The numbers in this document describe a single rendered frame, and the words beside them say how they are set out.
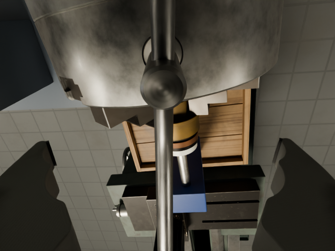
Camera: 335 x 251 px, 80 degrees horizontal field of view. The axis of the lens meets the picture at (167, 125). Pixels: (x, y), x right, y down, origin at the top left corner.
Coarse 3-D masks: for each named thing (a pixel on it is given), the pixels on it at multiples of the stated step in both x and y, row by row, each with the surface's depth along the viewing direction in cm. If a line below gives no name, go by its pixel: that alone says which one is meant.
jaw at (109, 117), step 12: (72, 84) 23; (96, 108) 25; (108, 108) 25; (120, 108) 26; (132, 108) 27; (144, 108) 29; (96, 120) 27; (108, 120) 25; (120, 120) 26; (132, 120) 30; (144, 120) 29
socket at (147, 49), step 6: (150, 36) 17; (150, 42) 16; (174, 42) 16; (144, 48) 17; (150, 48) 17; (174, 48) 17; (180, 48) 17; (144, 54) 17; (180, 54) 17; (144, 60) 17; (180, 60) 17
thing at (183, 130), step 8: (184, 104) 33; (176, 112) 33; (184, 112) 34; (176, 120) 33; (184, 120) 33; (192, 120) 33; (176, 128) 33; (184, 128) 34; (192, 128) 34; (176, 136) 34; (184, 136) 34; (192, 136) 36; (176, 144) 35; (184, 144) 36; (192, 144) 37
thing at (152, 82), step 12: (156, 60) 10; (168, 60) 10; (144, 72) 10; (156, 72) 9; (168, 72) 9; (180, 72) 9; (144, 84) 9; (156, 84) 9; (168, 84) 9; (180, 84) 9; (144, 96) 9; (156, 96) 9; (168, 96) 9; (180, 96) 9; (156, 108) 10; (168, 108) 10
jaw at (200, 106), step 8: (256, 80) 29; (240, 88) 30; (248, 88) 29; (208, 96) 32; (216, 96) 31; (224, 96) 31; (192, 104) 33; (200, 104) 32; (208, 104) 34; (192, 112) 34; (200, 112) 33
